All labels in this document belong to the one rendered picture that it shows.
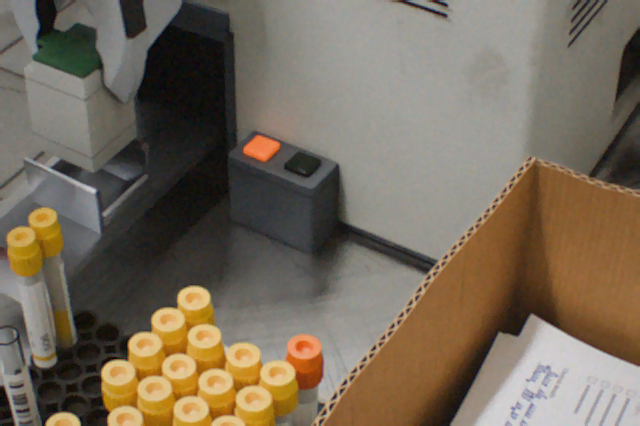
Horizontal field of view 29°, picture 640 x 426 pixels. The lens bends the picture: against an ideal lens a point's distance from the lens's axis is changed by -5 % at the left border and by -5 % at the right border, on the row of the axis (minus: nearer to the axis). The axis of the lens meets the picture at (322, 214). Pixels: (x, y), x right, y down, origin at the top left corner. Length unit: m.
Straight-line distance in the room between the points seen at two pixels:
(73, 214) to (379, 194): 0.18
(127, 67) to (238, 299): 0.16
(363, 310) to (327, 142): 0.10
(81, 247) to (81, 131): 0.07
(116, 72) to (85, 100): 0.02
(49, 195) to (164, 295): 0.09
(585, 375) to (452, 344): 0.08
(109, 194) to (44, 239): 0.13
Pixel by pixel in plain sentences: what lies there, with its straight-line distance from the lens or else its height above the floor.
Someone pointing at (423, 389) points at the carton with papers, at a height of 0.96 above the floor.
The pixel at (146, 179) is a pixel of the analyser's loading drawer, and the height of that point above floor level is 0.92.
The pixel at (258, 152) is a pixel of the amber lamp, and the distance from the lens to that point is 0.76.
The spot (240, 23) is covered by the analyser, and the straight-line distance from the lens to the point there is 0.75.
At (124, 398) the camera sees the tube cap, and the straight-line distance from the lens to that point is 0.56.
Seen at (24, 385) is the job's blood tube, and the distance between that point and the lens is 0.61.
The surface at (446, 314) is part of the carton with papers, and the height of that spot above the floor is 0.99.
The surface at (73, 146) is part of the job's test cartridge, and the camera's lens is 0.72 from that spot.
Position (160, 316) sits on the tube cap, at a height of 0.99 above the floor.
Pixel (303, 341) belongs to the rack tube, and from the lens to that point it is 0.56.
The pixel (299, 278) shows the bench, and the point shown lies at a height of 0.88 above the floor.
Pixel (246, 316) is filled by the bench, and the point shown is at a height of 0.88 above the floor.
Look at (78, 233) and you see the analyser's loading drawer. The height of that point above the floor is 0.91.
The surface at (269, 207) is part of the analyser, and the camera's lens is 0.77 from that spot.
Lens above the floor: 1.40
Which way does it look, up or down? 41 degrees down
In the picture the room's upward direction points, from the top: 1 degrees clockwise
